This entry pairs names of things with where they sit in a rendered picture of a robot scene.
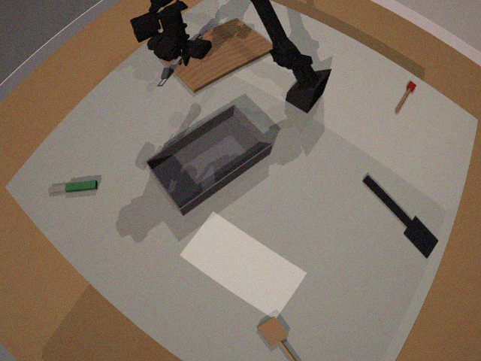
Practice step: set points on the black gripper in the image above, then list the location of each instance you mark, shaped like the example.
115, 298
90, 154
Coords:
195, 49

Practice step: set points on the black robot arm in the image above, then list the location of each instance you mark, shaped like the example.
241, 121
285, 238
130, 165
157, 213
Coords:
284, 52

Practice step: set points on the dark grey roasting tin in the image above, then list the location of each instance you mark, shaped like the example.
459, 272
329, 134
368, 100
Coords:
208, 158

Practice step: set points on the brown wooden board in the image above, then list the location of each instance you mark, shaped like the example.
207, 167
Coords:
234, 45

